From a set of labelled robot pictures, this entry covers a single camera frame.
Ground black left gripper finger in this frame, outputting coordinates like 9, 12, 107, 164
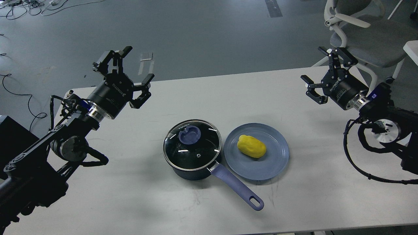
129, 73, 155, 109
92, 46, 133, 78

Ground white grey office chair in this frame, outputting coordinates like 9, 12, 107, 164
324, 0, 417, 88

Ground blue plate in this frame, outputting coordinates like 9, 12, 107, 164
224, 122, 290, 180

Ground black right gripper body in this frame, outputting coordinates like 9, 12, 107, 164
321, 68, 369, 110

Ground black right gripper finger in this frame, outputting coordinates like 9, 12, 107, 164
301, 75, 328, 104
318, 47, 358, 80

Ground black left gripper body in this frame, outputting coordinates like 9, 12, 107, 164
88, 73, 134, 119

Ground black box left edge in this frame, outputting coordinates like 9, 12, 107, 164
0, 116, 39, 180

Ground glass pot lid blue knob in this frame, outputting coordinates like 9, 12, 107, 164
163, 119, 221, 171

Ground dark pot with purple handle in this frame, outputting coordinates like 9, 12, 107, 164
163, 119, 265, 211

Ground black cable on floor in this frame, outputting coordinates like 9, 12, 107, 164
0, 74, 48, 132

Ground cable bundle top left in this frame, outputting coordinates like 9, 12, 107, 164
0, 0, 105, 21

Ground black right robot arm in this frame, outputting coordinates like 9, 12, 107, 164
301, 47, 418, 185

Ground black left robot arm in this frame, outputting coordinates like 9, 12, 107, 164
1, 46, 154, 234

